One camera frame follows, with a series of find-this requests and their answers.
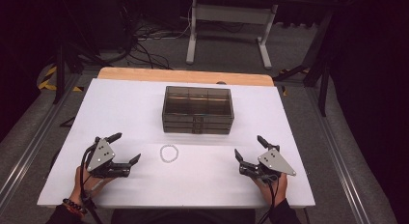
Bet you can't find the bundle of floor cables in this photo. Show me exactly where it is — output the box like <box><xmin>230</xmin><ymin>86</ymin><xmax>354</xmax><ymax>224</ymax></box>
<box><xmin>122</xmin><ymin>11</ymin><xmax>194</xmax><ymax>70</ymax></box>

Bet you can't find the white board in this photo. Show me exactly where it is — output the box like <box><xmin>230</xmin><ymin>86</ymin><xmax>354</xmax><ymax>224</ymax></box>
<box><xmin>37</xmin><ymin>77</ymin><xmax>316</xmax><ymax>209</ymax></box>

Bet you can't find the hand-held gripper cable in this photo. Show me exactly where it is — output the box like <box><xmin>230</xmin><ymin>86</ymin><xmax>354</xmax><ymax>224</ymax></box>
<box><xmin>257</xmin><ymin>174</ymin><xmax>281</xmax><ymax>224</ymax></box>
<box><xmin>79</xmin><ymin>142</ymin><xmax>104</xmax><ymax>224</ymax></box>

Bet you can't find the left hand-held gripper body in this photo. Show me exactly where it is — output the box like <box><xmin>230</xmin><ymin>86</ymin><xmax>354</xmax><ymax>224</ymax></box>
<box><xmin>84</xmin><ymin>136</ymin><xmax>132</xmax><ymax>180</ymax></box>

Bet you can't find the aluminium rail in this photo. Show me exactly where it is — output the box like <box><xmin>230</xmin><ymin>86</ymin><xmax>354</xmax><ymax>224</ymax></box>
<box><xmin>305</xmin><ymin>87</ymin><xmax>374</xmax><ymax>224</ymax></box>
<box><xmin>0</xmin><ymin>73</ymin><xmax>81</xmax><ymax>206</ymax></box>

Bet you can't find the white metal stand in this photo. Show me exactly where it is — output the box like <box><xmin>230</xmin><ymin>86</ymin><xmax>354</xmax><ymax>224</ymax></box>
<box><xmin>185</xmin><ymin>0</ymin><xmax>320</xmax><ymax>70</ymax></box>

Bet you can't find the left hand-held gripper cable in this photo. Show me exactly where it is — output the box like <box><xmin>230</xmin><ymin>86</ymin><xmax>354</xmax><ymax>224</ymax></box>
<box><xmin>79</xmin><ymin>142</ymin><xmax>104</xmax><ymax>224</ymax></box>

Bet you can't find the yellow black floor tape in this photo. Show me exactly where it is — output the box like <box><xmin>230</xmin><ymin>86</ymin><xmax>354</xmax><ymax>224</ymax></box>
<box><xmin>38</xmin><ymin>66</ymin><xmax>85</xmax><ymax>93</ymax></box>

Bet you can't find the clear bead bracelet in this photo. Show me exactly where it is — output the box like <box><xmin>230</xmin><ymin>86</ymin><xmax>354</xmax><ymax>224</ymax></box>
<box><xmin>159</xmin><ymin>144</ymin><xmax>179</xmax><ymax>164</ymax></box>

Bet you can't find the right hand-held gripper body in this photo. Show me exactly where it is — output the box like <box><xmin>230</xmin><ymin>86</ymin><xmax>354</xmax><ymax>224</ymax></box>
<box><xmin>238</xmin><ymin>143</ymin><xmax>297</xmax><ymax>183</ymax></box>

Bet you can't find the right hand-held gripper cable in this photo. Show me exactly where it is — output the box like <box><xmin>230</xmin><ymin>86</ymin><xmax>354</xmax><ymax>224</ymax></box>
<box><xmin>257</xmin><ymin>174</ymin><xmax>281</xmax><ymax>224</ymax></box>

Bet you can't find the black equipment cabinet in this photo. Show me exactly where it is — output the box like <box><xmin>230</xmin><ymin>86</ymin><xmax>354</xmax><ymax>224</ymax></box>
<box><xmin>95</xmin><ymin>0</ymin><xmax>138</xmax><ymax>51</ymax></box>

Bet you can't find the dark bead wrist bracelet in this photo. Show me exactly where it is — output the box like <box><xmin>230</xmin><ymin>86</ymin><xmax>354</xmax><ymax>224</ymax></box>
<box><xmin>62</xmin><ymin>198</ymin><xmax>89</xmax><ymax>216</ymax></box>

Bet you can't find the person's dark clothing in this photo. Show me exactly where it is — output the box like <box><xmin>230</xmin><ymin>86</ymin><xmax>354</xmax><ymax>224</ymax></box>
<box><xmin>110</xmin><ymin>208</ymin><xmax>259</xmax><ymax>224</ymax></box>

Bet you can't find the person's left hand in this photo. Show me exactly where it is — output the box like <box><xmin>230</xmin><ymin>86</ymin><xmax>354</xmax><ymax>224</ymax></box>
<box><xmin>70</xmin><ymin>166</ymin><xmax>114</xmax><ymax>205</ymax></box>

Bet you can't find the person's right hand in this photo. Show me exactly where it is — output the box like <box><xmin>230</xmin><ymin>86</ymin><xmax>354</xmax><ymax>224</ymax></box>
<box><xmin>254</xmin><ymin>173</ymin><xmax>288</xmax><ymax>208</ymax></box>

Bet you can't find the black metal stand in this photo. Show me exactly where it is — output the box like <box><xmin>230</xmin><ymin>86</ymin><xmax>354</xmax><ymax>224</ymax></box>
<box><xmin>273</xmin><ymin>11</ymin><xmax>336</xmax><ymax>117</ymax></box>
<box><xmin>52</xmin><ymin>40</ymin><xmax>67</xmax><ymax>105</ymax></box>

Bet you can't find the smoky transparent drawer box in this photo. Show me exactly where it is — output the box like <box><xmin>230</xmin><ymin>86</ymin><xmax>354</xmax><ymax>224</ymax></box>
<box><xmin>161</xmin><ymin>85</ymin><xmax>235</xmax><ymax>135</ymax></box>

